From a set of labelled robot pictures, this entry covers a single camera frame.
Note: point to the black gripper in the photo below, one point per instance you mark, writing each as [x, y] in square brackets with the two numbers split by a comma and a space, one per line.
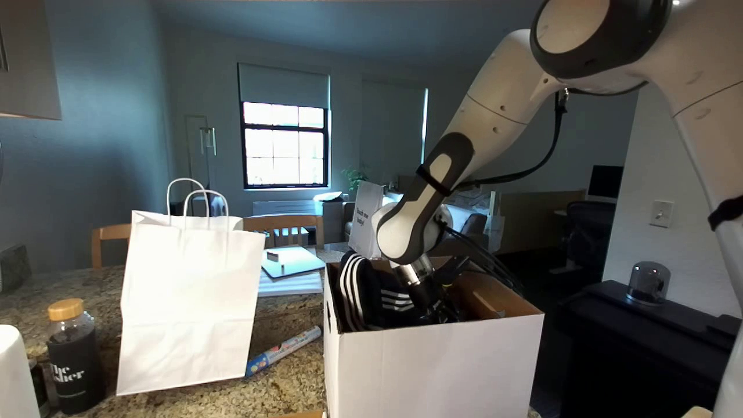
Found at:
[426, 294]

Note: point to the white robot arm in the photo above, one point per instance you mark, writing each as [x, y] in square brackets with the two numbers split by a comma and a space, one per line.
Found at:
[687, 49]

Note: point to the white cardboard box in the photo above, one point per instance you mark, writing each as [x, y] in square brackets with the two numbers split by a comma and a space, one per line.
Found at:
[477, 368]

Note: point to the dark striped clothing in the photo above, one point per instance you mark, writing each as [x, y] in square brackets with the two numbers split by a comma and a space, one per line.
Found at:
[373, 298]

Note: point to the blue white papers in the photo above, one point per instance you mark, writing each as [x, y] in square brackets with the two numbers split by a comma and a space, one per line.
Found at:
[290, 270]

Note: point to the black side cabinet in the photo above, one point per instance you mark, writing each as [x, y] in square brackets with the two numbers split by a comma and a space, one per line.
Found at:
[604, 357]

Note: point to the glass dome object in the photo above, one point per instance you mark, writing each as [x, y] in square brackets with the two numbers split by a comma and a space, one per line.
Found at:
[649, 281]

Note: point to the white paper bag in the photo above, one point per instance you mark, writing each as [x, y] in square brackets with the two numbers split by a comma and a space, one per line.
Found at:
[188, 300]

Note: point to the white roller blind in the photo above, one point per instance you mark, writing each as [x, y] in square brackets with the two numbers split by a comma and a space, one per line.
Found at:
[282, 87]

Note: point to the dark glass jar wooden lid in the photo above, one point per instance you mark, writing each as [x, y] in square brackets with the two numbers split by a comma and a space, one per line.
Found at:
[73, 357]

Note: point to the window with black frame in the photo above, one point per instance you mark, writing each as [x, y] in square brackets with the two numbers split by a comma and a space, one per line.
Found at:
[283, 146]

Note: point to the wall light switch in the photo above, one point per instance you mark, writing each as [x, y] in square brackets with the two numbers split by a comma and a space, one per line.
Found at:
[662, 215]

